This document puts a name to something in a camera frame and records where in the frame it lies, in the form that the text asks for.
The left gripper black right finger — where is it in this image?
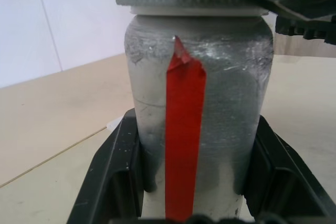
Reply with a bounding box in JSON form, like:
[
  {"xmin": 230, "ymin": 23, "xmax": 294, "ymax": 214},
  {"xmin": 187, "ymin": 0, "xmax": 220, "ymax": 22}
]
[{"xmin": 235, "ymin": 115, "xmax": 336, "ymax": 224}]

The clear jar with red label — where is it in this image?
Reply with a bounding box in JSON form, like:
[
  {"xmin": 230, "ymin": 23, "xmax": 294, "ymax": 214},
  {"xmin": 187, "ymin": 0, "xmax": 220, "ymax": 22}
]
[{"xmin": 123, "ymin": 5, "xmax": 275, "ymax": 221}]

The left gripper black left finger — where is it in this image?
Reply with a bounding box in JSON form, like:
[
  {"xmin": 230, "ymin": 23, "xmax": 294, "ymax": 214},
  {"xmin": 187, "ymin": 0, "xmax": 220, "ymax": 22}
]
[{"xmin": 67, "ymin": 109, "xmax": 158, "ymax": 224}]

